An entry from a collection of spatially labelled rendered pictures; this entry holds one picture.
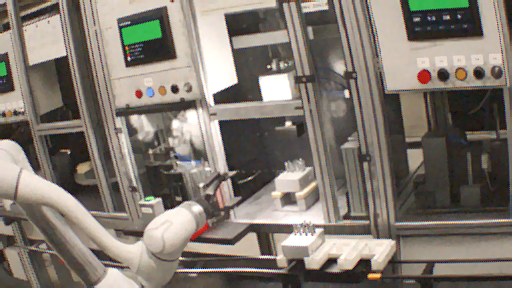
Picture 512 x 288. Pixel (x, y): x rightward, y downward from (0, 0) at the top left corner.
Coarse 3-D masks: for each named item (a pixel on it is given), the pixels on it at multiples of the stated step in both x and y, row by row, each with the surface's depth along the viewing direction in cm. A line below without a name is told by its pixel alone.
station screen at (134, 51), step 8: (152, 16) 216; (120, 24) 225; (128, 24) 223; (136, 24) 221; (160, 24) 216; (160, 32) 216; (144, 40) 221; (152, 40) 220; (160, 40) 218; (128, 48) 226; (136, 48) 224; (144, 48) 223; (152, 48) 221; (160, 48) 219; (128, 56) 228; (136, 56) 226; (144, 56) 224; (152, 56) 222
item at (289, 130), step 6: (288, 120) 230; (276, 126) 232; (282, 126) 230; (288, 126) 228; (294, 126) 227; (300, 126) 230; (276, 132) 231; (282, 132) 230; (288, 132) 229; (294, 132) 228; (300, 132) 230; (282, 138) 231; (288, 138) 229; (294, 138) 228
